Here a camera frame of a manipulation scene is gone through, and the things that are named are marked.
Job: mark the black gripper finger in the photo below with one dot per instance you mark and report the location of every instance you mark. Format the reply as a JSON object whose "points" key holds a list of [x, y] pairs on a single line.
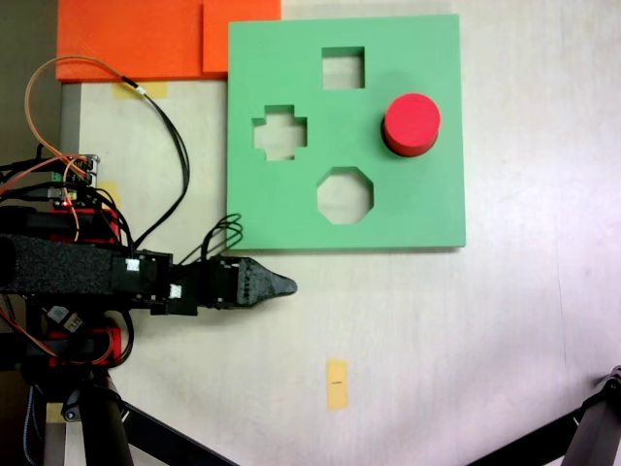
{"points": [[262, 286]]}

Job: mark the red cylinder block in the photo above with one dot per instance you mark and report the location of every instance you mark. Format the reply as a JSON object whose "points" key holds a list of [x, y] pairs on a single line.
{"points": [[412, 121]]}

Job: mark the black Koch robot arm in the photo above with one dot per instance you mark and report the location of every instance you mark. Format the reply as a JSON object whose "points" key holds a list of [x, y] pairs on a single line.
{"points": [[58, 267]]}

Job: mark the large orange flat block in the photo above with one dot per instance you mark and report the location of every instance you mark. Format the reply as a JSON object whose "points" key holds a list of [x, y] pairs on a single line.
{"points": [[131, 39]]}

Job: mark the green shape sorter board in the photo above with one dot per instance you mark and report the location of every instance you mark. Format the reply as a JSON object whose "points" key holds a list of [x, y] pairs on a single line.
{"points": [[291, 218]]}

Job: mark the yellow tape with black mark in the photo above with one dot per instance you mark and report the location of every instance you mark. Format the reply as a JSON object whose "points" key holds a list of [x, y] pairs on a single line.
{"points": [[337, 393]]}

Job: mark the yellow masking tape piece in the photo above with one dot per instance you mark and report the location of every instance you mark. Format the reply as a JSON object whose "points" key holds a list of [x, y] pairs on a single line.
{"points": [[111, 190], [155, 91], [54, 412]]}

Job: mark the small black circuit board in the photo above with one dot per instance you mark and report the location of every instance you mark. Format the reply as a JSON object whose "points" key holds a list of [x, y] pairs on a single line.
{"points": [[73, 321]]}

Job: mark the black tripod leg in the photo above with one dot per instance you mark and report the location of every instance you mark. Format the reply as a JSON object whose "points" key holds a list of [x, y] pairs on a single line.
{"points": [[102, 427]]}

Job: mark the red printed base mount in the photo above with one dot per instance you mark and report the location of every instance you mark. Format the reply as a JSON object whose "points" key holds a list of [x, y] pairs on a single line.
{"points": [[112, 225]]}

